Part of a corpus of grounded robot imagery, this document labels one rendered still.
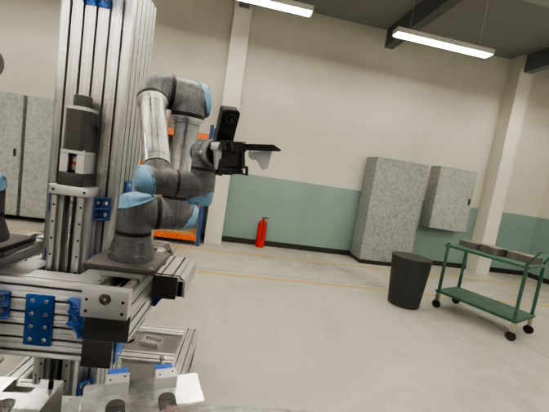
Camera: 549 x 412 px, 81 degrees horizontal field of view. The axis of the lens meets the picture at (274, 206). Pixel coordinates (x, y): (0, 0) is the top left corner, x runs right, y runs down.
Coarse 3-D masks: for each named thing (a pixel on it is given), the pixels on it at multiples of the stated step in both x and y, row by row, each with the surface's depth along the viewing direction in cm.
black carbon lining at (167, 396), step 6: (162, 396) 76; (168, 396) 76; (174, 396) 76; (114, 402) 72; (120, 402) 72; (162, 402) 74; (168, 402) 74; (174, 402) 74; (108, 408) 70; (114, 408) 70; (120, 408) 71; (162, 408) 72
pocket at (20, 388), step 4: (16, 380) 69; (12, 384) 69; (16, 384) 69; (20, 384) 70; (24, 384) 70; (28, 384) 70; (8, 388) 67; (12, 388) 69; (16, 388) 69; (20, 388) 69; (24, 388) 70; (28, 388) 70; (32, 388) 70; (20, 392) 69; (24, 392) 69; (28, 392) 69
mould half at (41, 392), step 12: (0, 384) 67; (60, 384) 70; (0, 396) 64; (12, 396) 64; (24, 396) 65; (36, 396) 65; (48, 396) 66; (60, 396) 70; (12, 408) 62; (24, 408) 62; (36, 408) 63; (48, 408) 66; (60, 408) 71
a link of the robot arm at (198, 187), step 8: (192, 168) 92; (200, 168) 91; (208, 168) 92; (184, 176) 89; (192, 176) 91; (200, 176) 91; (208, 176) 92; (184, 184) 89; (192, 184) 90; (200, 184) 91; (208, 184) 92; (184, 192) 90; (192, 192) 91; (200, 192) 92; (208, 192) 93; (192, 200) 92; (200, 200) 92; (208, 200) 94
